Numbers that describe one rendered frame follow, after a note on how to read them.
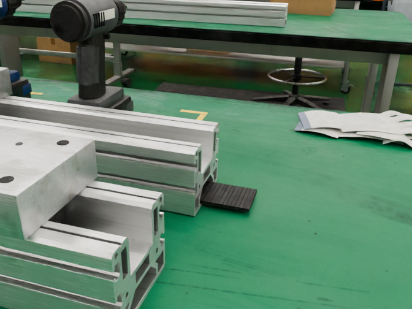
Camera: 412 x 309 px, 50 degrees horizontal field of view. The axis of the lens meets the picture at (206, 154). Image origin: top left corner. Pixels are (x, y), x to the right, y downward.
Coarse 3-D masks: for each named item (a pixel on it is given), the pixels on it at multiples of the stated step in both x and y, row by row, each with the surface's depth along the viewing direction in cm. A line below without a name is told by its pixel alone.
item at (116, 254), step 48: (96, 192) 40; (144, 192) 40; (0, 240) 35; (48, 240) 34; (96, 240) 34; (144, 240) 40; (0, 288) 37; (48, 288) 37; (96, 288) 34; (144, 288) 40
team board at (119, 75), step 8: (24, 48) 368; (64, 56) 360; (72, 56) 358; (112, 56) 348; (120, 56) 347; (120, 64) 348; (120, 72) 350; (128, 72) 364; (112, 80) 340; (128, 80) 368
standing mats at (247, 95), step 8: (160, 88) 361; (168, 88) 362; (176, 88) 362; (184, 88) 363; (192, 88) 363; (200, 88) 364; (208, 88) 364; (216, 88) 364; (224, 88) 365; (232, 88) 365; (208, 96) 345; (216, 96) 345; (224, 96) 345; (232, 96) 346; (240, 96) 346; (248, 96) 347; (256, 96) 347; (320, 96) 350; (280, 104) 330; (320, 104) 332; (336, 104) 333; (344, 104) 337
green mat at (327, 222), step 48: (48, 96) 92; (144, 96) 94; (192, 96) 94; (240, 144) 72; (288, 144) 72; (336, 144) 73; (384, 144) 73; (288, 192) 58; (336, 192) 58; (384, 192) 59; (192, 240) 48; (240, 240) 48; (288, 240) 48; (336, 240) 49; (384, 240) 49; (192, 288) 41; (240, 288) 41; (288, 288) 42; (336, 288) 42; (384, 288) 42
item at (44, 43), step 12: (276, 0) 219; (288, 0) 217; (300, 0) 215; (312, 0) 213; (324, 0) 211; (336, 0) 227; (288, 12) 219; (300, 12) 217; (312, 12) 215; (324, 12) 213; (48, 48) 435; (60, 48) 431; (72, 48) 431; (48, 60) 441; (60, 60) 436; (72, 60) 434
